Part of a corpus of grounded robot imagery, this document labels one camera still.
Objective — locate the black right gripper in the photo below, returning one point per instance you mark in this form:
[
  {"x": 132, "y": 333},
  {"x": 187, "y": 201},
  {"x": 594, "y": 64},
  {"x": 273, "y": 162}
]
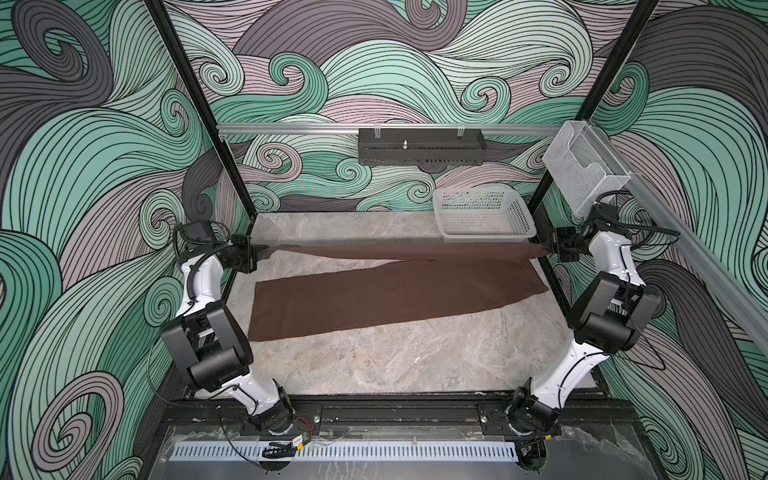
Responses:
[{"x": 558, "y": 238}]

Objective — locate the brown trousers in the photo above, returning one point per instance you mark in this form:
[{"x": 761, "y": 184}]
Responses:
[{"x": 414, "y": 281}]

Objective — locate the white slotted cable duct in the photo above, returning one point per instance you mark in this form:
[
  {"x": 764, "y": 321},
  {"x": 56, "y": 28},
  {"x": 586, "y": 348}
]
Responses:
[{"x": 444, "y": 451}]

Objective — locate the white plastic laundry basket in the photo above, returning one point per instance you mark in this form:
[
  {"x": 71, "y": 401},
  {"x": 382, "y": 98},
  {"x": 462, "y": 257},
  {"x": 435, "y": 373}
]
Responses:
[{"x": 482, "y": 214}]

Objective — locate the black perforated metal tray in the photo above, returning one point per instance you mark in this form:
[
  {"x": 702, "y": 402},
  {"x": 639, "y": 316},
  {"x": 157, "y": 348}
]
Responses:
[{"x": 428, "y": 148}]

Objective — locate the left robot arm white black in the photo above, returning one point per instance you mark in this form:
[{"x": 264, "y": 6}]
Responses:
[{"x": 206, "y": 343}]

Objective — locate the clear acrylic wall holder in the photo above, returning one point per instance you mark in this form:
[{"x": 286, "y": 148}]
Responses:
[{"x": 584, "y": 164}]

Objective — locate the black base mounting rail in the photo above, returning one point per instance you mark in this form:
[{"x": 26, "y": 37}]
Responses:
[{"x": 488, "y": 412}]

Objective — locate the aluminium rail right wall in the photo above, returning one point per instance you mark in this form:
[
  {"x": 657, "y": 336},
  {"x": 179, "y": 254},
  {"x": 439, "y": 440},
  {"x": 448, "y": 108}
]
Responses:
[{"x": 710, "y": 209}]

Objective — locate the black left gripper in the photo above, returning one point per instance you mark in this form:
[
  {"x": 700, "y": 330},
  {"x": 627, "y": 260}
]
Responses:
[{"x": 248, "y": 252}]

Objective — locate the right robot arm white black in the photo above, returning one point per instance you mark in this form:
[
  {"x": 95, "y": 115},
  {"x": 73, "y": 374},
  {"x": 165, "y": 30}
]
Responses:
[{"x": 609, "y": 317}]

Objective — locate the black frame post right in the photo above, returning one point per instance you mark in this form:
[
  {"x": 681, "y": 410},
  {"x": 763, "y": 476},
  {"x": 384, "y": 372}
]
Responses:
[{"x": 617, "y": 57}]

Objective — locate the black frame post left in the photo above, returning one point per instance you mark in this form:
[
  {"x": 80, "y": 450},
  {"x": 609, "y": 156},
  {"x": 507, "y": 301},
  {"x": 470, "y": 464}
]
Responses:
[{"x": 174, "y": 47}]

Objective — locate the black frame post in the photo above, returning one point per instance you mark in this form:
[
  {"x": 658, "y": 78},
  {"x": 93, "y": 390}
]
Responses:
[
  {"x": 174, "y": 47},
  {"x": 617, "y": 57}
]

